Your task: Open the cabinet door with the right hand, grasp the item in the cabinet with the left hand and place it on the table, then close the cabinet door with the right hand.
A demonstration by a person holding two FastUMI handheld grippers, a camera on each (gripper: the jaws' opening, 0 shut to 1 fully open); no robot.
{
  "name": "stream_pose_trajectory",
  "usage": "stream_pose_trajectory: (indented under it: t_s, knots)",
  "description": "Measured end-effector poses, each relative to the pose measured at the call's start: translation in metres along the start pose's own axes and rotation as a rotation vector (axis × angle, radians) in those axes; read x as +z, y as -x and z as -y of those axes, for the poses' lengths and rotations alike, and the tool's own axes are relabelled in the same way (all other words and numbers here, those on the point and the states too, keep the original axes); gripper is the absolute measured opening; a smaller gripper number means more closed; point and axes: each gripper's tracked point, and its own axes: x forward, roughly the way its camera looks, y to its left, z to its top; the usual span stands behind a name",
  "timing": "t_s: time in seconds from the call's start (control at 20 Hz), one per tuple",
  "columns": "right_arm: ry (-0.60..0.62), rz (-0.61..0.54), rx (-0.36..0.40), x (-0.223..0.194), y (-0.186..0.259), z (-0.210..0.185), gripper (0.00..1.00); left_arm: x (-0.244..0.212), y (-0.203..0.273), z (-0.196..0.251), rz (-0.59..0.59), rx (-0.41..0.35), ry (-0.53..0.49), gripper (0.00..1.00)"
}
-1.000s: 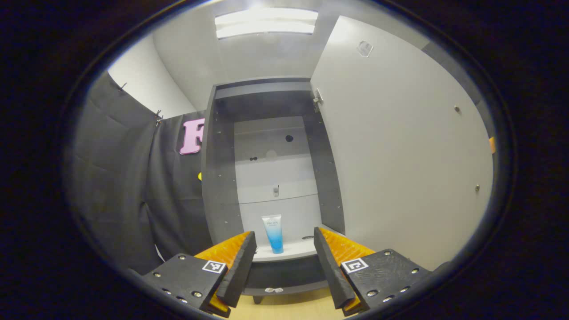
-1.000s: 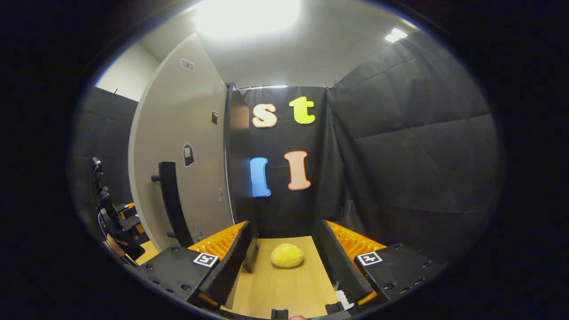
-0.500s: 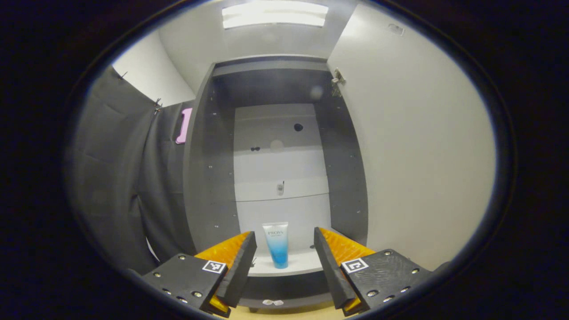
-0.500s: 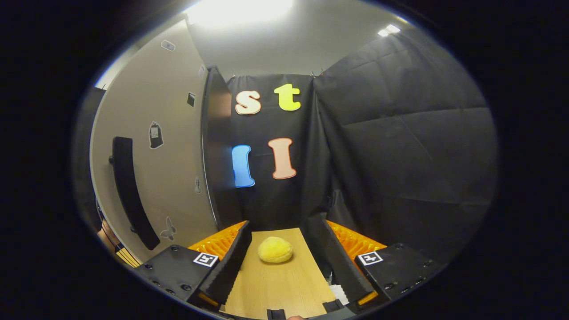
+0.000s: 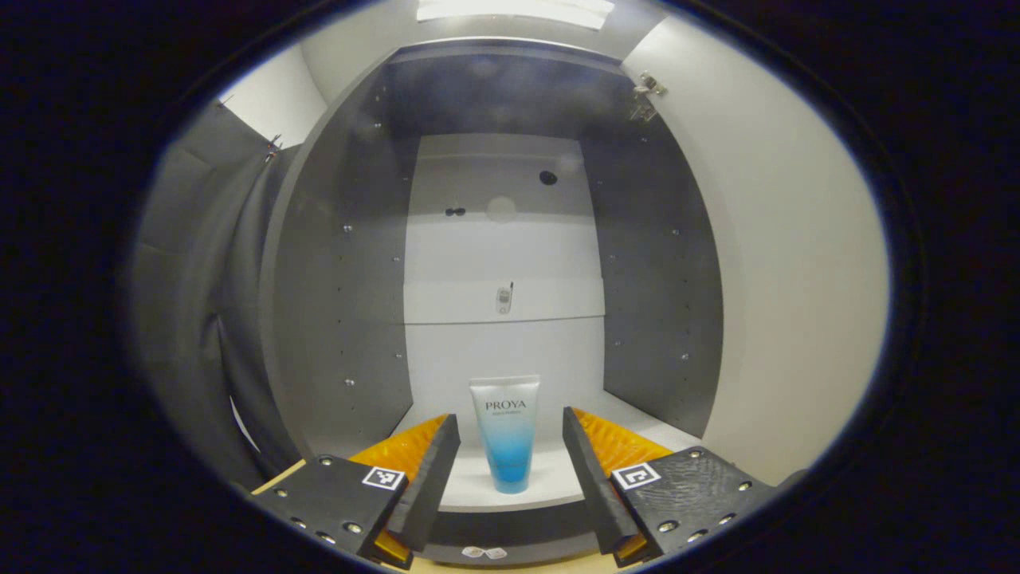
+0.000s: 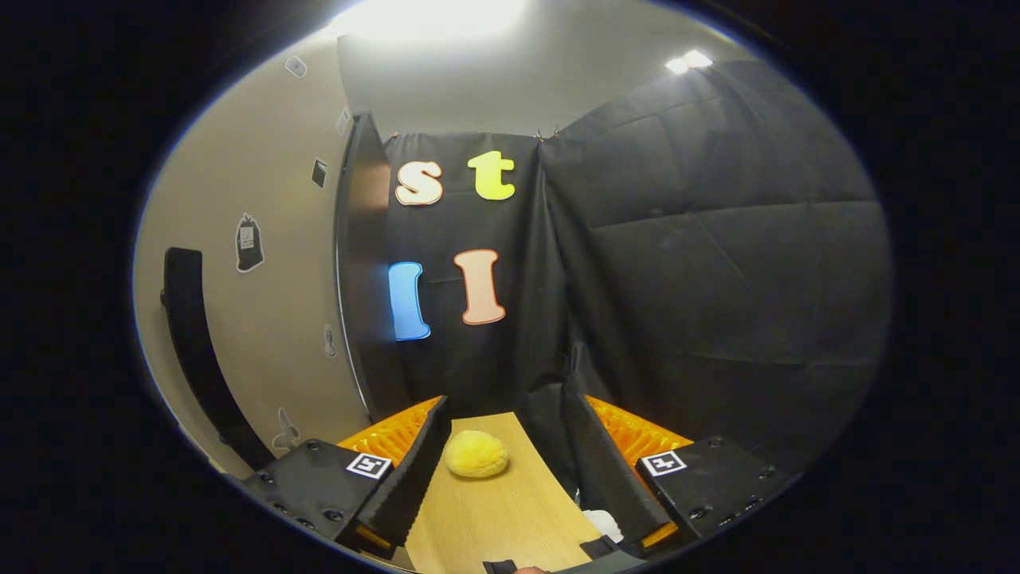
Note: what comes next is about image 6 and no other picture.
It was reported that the black backdrop cloth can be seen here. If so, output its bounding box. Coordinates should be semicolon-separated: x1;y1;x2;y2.
382;60;893;495

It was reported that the small white object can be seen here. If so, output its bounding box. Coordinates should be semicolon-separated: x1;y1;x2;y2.
582;509;624;545

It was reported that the black door handle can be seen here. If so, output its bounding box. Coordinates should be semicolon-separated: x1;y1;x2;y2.
161;247;276;471

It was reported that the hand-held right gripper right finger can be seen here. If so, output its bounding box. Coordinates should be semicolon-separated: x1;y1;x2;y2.
562;387;798;559

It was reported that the large ceiling light panel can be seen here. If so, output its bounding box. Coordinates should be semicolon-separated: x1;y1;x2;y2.
335;0;527;41

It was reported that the grey cabinet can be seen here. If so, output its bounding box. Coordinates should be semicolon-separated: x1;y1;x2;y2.
333;112;411;423

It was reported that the small ceiling light panel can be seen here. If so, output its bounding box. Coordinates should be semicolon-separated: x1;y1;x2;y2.
665;49;714;76

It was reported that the beige cabinet door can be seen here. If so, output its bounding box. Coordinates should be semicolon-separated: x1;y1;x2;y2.
131;36;375;473

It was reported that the yellow fluffy sponge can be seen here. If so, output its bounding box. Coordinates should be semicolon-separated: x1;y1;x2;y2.
444;430;511;479

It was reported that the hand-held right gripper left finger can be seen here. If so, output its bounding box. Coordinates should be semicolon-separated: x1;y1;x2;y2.
239;395;452;559

